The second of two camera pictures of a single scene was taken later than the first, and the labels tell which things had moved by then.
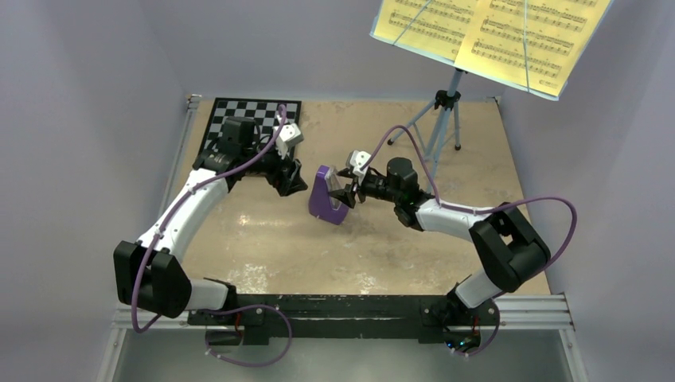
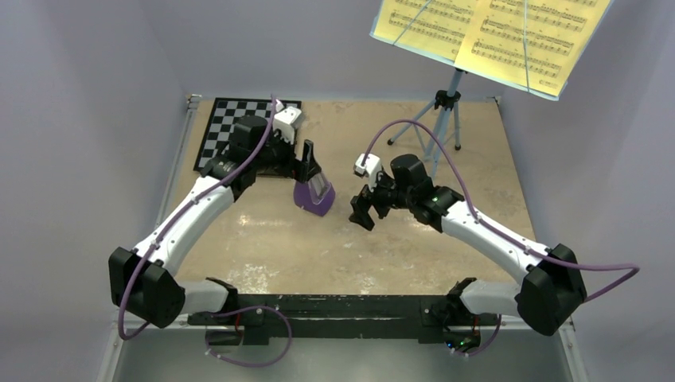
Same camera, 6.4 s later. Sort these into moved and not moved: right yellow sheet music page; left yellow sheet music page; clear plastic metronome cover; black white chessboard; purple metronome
Moved: clear plastic metronome cover; purple metronome
Not moved: black white chessboard; left yellow sheet music page; right yellow sheet music page
